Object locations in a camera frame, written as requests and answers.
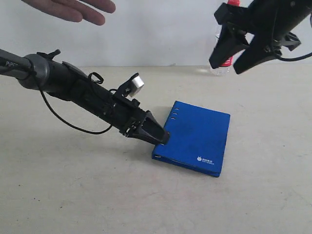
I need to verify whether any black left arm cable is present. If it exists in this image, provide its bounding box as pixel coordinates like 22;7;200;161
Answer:
39;72;113;135

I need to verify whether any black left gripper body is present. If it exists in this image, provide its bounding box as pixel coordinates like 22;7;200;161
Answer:
92;84;147;137

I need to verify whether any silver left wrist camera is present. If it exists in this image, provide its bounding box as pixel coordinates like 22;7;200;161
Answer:
118;73;144;97

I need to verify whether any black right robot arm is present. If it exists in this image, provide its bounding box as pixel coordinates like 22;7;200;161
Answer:
209;0;312;75

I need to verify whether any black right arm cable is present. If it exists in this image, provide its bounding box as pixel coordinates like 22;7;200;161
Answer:
273;9;312;61

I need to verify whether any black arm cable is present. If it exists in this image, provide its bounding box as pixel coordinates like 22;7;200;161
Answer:
273;9;312;61
39;72;113;135

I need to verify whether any clear plastic water bottle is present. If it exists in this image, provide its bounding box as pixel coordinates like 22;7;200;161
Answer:
210;0;240;76

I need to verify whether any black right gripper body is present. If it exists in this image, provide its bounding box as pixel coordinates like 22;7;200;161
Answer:
214;2;283;49

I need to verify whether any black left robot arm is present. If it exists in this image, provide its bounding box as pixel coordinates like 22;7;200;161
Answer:
0;49;170;145

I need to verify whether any blue ring binder notebook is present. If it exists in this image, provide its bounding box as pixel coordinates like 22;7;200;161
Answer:
152;101;231;177

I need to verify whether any person's bare hand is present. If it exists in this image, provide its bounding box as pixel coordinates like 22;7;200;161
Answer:
24;0;117;26

